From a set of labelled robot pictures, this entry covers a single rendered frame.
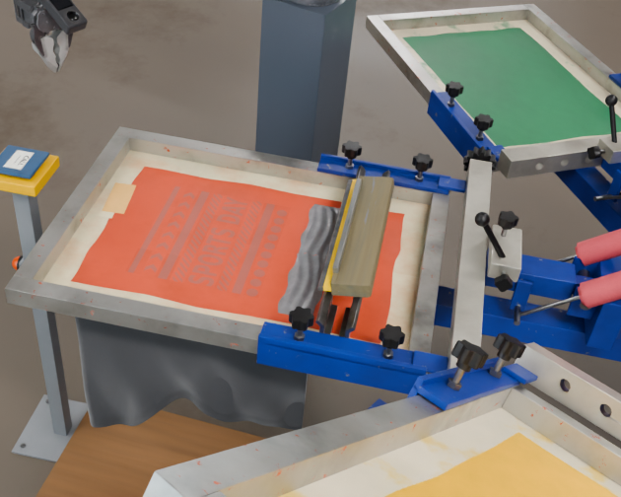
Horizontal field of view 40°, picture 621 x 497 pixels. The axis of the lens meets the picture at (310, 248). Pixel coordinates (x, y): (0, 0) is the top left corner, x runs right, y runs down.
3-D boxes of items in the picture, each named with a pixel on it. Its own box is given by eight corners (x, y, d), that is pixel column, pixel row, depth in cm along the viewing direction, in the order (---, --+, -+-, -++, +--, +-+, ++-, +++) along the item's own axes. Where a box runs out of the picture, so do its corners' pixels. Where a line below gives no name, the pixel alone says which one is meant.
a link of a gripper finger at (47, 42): (42, 63, 179) (36, 22, 173) (59, 73, 176) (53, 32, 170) (30, 68, 177) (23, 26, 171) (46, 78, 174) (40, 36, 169)
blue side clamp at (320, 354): (256, 363, 156) (257, 336, 151) (262, 344, 159) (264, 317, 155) (420, 396, 153) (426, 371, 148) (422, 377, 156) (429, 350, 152)
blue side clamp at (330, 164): (314, 189, 198) (317, 164, 193) (318, 177, 202) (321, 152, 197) (444, 213, 195) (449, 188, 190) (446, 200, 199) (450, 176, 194)
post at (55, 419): (11, 453, 247) (-52, 182, 186) (44, 395, 264) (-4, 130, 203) (84, 468, 245) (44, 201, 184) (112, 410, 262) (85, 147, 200)
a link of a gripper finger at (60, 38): (55, 58, 181) (50, 17, 175) (72, 69, 178) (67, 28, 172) (42, 63, 179) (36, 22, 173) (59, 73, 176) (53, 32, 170)
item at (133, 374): (94, 430, 192) (76, 291, 165) (101, 416, 195) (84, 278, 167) (295, 473, 187) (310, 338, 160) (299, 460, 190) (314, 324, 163)
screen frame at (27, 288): (7, 303, 160) (4, 288, 158) (120, 139, 205) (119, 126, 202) (424, 389, 153) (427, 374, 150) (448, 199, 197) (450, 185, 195)
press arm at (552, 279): (480, 285, 169) (486, 266, 166) (482, 265, 174) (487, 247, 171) (569, 302, 168) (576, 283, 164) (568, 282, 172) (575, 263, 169)
